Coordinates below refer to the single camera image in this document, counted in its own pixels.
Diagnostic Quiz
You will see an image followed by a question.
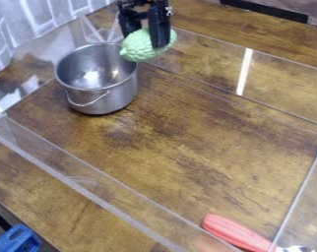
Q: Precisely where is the green bumpy toy vegetable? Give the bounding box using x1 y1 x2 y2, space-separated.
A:
119 28 178 62

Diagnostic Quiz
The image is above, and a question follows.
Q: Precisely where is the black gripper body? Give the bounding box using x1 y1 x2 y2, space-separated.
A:
117 0 172 15

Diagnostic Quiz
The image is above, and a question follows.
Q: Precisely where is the clear acrylic barrier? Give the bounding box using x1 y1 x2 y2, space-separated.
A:
0 16 317 252

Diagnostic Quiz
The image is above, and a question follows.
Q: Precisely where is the black bar at table edge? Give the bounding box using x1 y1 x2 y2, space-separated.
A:
219 0 309 24

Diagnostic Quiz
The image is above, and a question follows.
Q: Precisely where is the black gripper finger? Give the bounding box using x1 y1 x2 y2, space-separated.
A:
148 7 171 48
119 9 141 37

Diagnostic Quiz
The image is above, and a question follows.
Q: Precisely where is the blue plastic object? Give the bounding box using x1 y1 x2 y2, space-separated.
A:
0 224 41 252

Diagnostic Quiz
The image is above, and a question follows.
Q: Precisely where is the red handled tool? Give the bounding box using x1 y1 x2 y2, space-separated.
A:
202 214 277 252

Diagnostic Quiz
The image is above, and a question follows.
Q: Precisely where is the silver metal pot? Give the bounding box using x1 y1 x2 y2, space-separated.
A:
53 42 139 115

